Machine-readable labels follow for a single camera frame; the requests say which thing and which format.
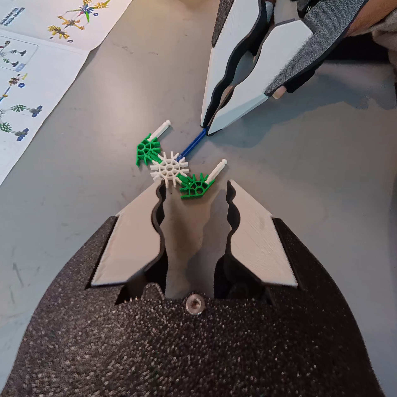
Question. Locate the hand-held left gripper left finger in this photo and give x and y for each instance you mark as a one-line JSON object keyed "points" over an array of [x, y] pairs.
{"points": [[127, 248]]}

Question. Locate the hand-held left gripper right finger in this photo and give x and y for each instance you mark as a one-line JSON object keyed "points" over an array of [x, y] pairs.
{"points": [[263, 248]]}

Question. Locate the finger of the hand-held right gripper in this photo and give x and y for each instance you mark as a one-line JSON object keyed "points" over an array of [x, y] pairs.
{"points": [[279, 59], [232, 43]]}

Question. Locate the white snowflake toy connector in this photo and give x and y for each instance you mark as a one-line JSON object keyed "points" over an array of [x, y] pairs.
{"points": [[169, 167]]}

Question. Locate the green toy connector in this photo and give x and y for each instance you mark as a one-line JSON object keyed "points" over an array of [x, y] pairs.
{"points": [[149, 151], [197, 185]]}

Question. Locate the short white toy rod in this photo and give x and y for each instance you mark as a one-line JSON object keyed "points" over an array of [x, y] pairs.
{"points": [[160, 129], [217, 169]]}

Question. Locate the blue toy rod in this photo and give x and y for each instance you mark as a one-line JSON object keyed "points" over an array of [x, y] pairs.
{"points": [[193, 144]]}

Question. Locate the person's right forearm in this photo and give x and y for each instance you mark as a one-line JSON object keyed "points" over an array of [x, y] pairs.
{"points": [[388, 43]]}

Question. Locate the grey desk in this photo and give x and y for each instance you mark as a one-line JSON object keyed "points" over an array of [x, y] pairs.
{"points": [[322, 173]]}

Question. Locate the person's right hand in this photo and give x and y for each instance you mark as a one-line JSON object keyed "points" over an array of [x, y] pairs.
{"points": [[369, 18]]}

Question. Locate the toy instruction poster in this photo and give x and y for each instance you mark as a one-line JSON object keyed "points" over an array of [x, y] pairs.
{"points": [[37, 68]]}

